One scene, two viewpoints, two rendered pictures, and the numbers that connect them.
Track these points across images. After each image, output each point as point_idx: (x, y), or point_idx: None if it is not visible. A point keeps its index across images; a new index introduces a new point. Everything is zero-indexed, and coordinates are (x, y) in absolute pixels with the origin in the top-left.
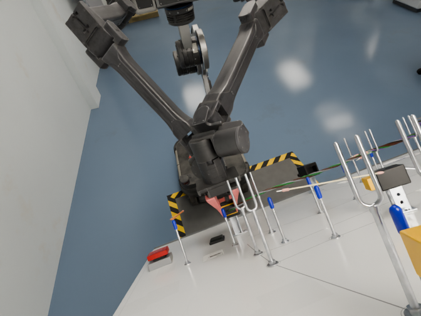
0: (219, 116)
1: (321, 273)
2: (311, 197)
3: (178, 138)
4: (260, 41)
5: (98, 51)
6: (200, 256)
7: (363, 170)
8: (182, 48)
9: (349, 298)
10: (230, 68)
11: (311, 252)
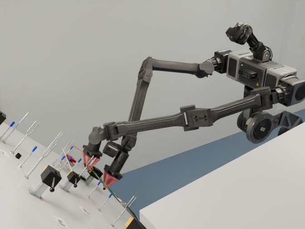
0: (112, 130)
1: (27, 153)
2: None
3: None
4: (183, 127)
5: (139, 78)
6: (65, 166)
7: None
8: (242, 115)
9: (12, 145)
10: (142, 121)
11: (42, 164)
